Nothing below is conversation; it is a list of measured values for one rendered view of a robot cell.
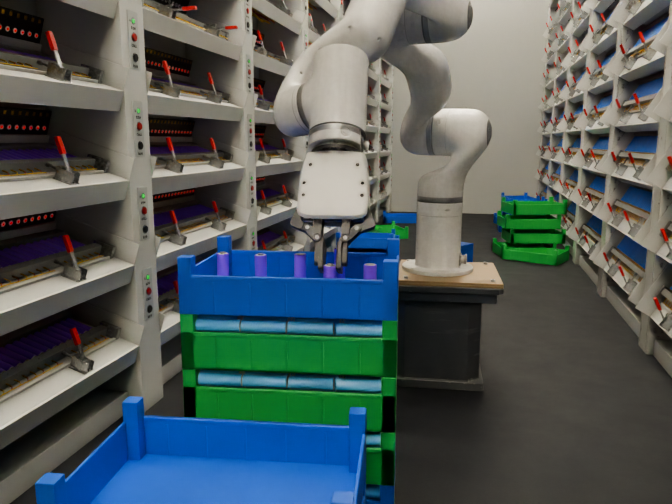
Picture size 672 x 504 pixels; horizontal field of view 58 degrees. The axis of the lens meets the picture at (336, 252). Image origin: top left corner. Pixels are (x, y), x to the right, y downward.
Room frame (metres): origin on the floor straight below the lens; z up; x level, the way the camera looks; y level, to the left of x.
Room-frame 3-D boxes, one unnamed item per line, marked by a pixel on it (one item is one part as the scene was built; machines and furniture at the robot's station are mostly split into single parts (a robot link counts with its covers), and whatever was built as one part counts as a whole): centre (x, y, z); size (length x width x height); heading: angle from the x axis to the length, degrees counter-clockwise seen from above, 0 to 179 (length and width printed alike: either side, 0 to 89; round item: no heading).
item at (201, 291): (0.89, 0.06, 0.44); 0.30 x 0.20 x 0.08; 84
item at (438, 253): (1.62, -0.28, 0.39); 0.19 x 0.19 x 0.18
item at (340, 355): (0.89, 0.06, 0.36); 0.30 x 0.20 x 0.08; 84
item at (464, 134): (1.60, -0.31, 0.60); 0.19 x 0.12 x 0.24; 68
